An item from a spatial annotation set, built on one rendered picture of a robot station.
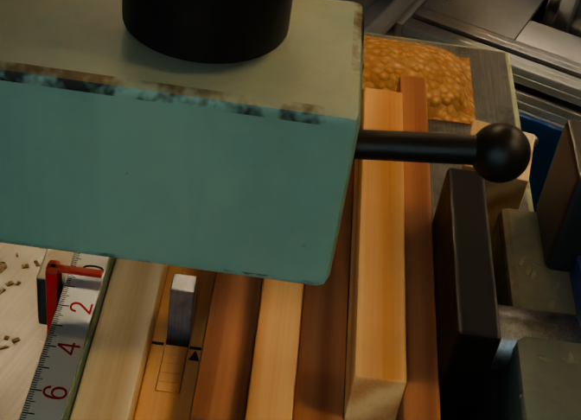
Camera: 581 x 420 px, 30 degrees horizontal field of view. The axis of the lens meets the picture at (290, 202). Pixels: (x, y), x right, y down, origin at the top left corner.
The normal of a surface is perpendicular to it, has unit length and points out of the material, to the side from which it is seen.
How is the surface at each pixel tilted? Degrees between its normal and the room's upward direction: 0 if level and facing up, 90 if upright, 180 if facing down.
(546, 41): 0
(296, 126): 90
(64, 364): 0
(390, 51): 2
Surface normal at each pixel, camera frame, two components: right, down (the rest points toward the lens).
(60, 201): -0.07, 0.64
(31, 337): 0.12, -0.76
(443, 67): 0.50, -0.65
